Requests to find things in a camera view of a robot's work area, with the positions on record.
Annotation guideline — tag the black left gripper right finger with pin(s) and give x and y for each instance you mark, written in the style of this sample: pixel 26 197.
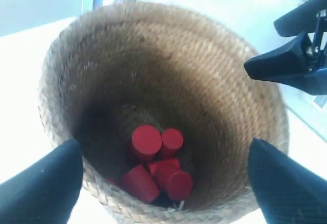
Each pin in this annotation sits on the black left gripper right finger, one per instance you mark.
pixel 286 191

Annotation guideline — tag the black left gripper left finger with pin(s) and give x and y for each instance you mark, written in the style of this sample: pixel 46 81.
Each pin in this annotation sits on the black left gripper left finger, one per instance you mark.
pixel 47 191

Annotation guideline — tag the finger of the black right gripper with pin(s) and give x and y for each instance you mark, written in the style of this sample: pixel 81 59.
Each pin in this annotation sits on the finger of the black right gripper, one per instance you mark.
pixel 298 64
pixel 302 18

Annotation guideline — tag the large red cylinder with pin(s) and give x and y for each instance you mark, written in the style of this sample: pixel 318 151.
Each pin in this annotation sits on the large red cylinder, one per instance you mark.
pixel 146 142

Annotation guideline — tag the brown woven wicker basket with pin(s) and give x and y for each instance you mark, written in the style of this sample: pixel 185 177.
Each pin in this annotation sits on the brown woven wicker basket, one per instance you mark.
pixel 130 63

